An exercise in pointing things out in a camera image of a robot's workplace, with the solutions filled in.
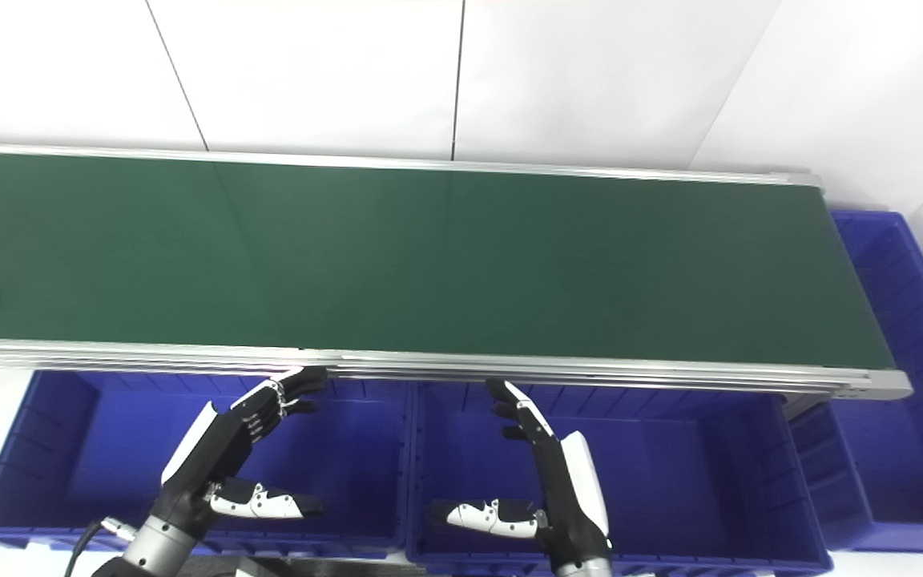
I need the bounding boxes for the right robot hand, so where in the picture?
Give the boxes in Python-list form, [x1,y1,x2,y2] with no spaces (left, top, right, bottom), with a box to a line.
[429,379,613,567]

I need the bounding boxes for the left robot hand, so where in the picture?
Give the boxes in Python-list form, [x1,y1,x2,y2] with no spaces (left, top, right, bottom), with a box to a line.
[153,367,328,539]

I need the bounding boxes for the blue plastic bin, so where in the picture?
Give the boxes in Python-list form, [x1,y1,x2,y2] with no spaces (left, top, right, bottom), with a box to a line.
[407,382,834,577]
[788,211,923,554]
[0,370,416,560]

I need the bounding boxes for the grey robot body part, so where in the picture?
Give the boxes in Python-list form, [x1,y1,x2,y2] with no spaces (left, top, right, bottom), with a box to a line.
[213,553,430,577]

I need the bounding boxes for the green conveyor belt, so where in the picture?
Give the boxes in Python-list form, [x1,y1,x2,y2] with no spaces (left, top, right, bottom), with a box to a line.
[0,143,913,401]

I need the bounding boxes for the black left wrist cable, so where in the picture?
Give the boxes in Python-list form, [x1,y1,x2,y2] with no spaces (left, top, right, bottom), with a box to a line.
[63,518,139,577]

